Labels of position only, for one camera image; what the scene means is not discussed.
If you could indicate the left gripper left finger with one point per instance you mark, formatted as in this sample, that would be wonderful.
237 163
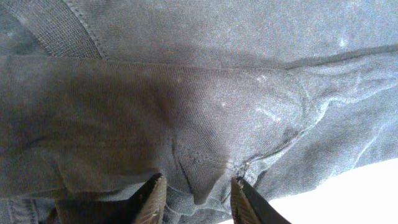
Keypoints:
146 206

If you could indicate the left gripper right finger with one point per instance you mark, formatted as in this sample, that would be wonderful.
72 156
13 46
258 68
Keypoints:
249 207

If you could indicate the black Nike t-shirt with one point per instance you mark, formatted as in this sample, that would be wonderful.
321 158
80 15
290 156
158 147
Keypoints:
97 96

